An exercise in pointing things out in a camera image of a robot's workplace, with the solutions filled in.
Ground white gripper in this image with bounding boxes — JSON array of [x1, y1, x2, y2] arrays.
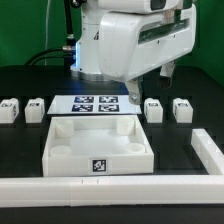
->
[[99, 5, 196, 103]]

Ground white square table top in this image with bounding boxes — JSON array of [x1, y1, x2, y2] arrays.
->
[[42, 115, 154, 177]]

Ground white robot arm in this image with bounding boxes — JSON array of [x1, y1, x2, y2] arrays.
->
[[71, 0, 196, 104]]

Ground white sheet with markers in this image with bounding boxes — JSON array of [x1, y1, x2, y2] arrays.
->
[[48, 95, 141, 115]]

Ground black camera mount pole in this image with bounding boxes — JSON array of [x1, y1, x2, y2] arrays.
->
[[64, 0, 76, 65]]

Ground black cables at base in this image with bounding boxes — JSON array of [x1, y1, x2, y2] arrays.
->
[[23, 46, 75, 66]]

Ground white cable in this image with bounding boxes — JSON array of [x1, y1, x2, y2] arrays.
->
[[44, 0, 52, 66]]

